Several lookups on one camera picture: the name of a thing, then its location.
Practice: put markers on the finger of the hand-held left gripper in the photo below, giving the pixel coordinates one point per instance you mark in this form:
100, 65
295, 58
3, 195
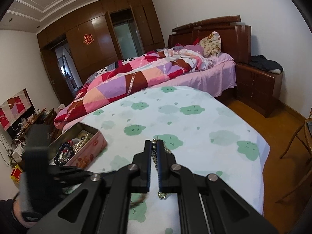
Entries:
70, 175

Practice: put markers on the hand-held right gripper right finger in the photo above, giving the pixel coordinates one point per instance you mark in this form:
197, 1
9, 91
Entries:
159, 168

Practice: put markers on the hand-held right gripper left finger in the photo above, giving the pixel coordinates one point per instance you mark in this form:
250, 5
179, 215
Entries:
148, 165

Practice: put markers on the pink tin box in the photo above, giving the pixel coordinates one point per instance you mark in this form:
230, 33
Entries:
85, 154

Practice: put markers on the person's left forearm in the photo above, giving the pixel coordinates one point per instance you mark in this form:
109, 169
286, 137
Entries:
9, 214

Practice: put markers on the red yellow box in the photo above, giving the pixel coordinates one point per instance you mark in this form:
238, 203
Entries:
16, 174

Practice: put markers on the yellow green packet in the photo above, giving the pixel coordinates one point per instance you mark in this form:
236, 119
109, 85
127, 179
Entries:
85, 134

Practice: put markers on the cluttered wooden cabinet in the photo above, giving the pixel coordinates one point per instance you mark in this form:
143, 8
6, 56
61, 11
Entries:
41, 119

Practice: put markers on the cloth covered television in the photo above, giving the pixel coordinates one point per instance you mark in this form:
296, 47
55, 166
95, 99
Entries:
14, 109

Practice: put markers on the white paper bag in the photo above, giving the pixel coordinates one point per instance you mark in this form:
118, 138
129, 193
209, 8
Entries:
61, 109

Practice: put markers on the patchwork quilt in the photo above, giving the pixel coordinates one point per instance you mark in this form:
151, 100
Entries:
117, 82

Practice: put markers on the pink bed sheet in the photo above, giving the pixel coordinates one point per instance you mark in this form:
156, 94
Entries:
214, 75

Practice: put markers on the wooden nightstand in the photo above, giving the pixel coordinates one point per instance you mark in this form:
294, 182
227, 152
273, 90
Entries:
258, 90

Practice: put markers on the floral pillow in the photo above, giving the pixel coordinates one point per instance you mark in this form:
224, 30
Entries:
212, 45

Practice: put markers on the brown wooden wardrobe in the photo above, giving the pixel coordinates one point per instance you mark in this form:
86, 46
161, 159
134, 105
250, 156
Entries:
97, 41

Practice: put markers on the red paper decoration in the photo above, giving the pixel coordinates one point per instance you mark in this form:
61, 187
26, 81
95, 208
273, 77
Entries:
88, 39

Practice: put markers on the rattan chair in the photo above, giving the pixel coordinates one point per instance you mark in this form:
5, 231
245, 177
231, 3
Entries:
302, 136

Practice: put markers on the dark cloth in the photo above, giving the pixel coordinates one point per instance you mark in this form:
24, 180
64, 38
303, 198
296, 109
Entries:
265, 64

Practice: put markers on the wooden bed headboard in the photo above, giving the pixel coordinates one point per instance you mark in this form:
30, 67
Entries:
231, 36

